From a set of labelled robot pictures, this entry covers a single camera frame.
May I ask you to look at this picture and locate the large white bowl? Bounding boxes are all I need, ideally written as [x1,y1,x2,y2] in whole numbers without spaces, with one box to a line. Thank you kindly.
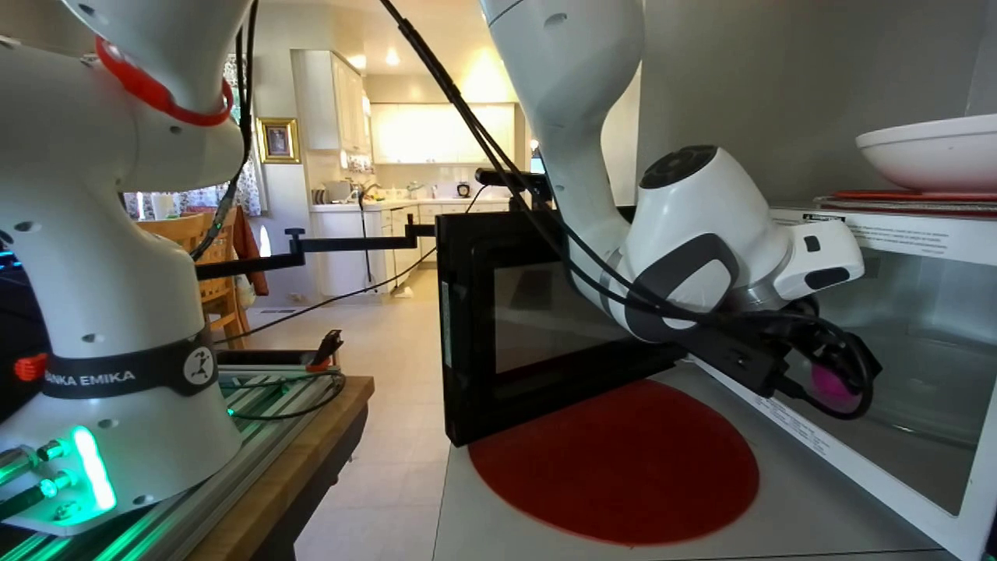
[852,108,997,193]

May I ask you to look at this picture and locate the round red placemat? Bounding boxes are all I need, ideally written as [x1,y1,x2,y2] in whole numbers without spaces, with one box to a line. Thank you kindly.
[463,378,764,549]

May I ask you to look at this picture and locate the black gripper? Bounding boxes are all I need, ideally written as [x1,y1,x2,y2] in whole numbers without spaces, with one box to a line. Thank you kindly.
[758,297,886,419]

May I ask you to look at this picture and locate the black steel microwave door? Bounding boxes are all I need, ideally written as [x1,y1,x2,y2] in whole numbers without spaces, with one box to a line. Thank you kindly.
[434,210,691,449]

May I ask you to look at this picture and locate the red black clip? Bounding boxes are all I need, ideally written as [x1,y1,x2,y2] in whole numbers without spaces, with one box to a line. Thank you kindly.
[309,326,350,378]

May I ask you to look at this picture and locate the stack of red plates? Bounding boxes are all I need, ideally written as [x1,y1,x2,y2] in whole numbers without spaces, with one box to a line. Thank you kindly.
[813,183,997,218]

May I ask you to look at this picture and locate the wooden chair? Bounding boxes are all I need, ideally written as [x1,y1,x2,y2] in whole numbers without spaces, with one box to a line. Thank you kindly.
[136,203,259,349]

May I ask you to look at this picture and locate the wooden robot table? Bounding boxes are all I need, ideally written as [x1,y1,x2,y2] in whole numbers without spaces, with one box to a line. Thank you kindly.
[183,373,376,561]

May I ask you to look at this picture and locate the black camera clamp arm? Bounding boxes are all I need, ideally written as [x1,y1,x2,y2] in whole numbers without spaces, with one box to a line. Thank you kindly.
[194,211,438,283]

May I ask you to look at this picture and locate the white microwave body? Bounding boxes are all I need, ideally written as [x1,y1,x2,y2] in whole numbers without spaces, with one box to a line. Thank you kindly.
[688,203,997,561]

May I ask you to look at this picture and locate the gold framed picture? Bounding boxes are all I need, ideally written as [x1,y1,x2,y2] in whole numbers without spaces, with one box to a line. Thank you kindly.
[254,116,301,168]

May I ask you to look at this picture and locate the glass microwave turntable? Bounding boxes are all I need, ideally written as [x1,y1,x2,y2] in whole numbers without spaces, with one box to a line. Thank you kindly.
[861,325,997,451]

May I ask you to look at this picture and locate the black stereo camera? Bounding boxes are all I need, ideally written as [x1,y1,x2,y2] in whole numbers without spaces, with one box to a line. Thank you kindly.
[473,166,555,197]

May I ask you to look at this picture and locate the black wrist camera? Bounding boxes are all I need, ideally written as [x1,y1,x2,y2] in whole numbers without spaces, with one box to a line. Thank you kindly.
[714,326,797,403]

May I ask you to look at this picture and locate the white kitchen cabinet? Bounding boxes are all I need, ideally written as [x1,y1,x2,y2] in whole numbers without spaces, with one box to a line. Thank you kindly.
[287,45,375,160]

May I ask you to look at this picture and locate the black cable bundle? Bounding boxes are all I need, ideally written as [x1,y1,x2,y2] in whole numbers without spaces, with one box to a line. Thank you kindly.
[376,0,886,424]

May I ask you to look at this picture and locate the small pink bowl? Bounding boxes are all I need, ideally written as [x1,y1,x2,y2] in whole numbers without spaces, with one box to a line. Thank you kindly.
[807,360,866,414]

